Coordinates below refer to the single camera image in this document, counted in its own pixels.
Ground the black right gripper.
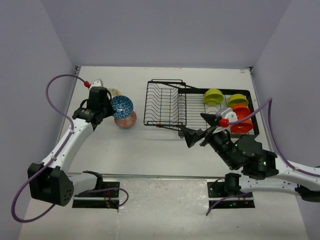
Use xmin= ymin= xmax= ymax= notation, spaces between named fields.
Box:
xmin=178 ymin=112 xmax=236 ymax=170

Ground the white floral leaf bowl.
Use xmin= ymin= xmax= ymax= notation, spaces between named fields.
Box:
xmin=108 ymin=88 xmax=122 ymax=98

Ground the blue white patterned bowl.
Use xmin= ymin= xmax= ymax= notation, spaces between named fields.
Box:
xmin=111 ymin=95 xmax=134 ymax=119

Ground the red pink patterned bowl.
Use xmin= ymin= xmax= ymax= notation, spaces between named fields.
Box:
xmin=114 ymin=111 xmax=137 ymax=129

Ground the lime green bowl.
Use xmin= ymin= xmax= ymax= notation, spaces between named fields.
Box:
xmin=203 ymin=88 xmax=224 ymax=106
xmin=226 ymin=93 xmax=249 ymax=108

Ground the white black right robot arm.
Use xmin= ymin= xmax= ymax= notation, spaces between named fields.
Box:
xmin=180 ymin=113 xmax=320 ymax=203

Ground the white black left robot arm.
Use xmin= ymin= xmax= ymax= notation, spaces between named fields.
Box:
xmin=27 ymin=86 xmax=115 ymax=207

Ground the orange bowl rear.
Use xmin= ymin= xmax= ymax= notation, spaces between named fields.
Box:
xmin=232 ymin=104 xmax=251 ymax=121

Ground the orange bowl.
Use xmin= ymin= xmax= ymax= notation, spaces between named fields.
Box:
xmin=232 ymin=104 xmax=251 ymax=121
xmin=230 ymin=119 xmax=254 ymax=134

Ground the orange bowl front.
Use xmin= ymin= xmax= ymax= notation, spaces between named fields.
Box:
xmin=230 ymin=119 xmax=254 ymax=134

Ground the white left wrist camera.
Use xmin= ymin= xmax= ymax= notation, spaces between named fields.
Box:
xmin=90 ymin=79 xmax=104 ymax=88

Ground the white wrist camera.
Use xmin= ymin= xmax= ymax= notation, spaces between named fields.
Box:
xmin=213 ymin=107 xmax=238 ymax=134
xmin=90 ymin=79 xmax=104 ymax=88

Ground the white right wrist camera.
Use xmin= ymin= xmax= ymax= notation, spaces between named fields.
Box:
xmin=213 ymin=107 xmax=238 ymax=134

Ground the black wire dish rack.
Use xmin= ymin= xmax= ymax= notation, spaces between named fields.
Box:
xmin=143 ymin=79 xmax=254 ymax=138

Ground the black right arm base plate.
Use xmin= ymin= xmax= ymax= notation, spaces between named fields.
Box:
xmin=207 ymin=179 xmax=256 ymax=209

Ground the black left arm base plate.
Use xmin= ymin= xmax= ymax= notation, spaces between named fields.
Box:
xmin=72 ymin=190 xmax=120 ymax=210

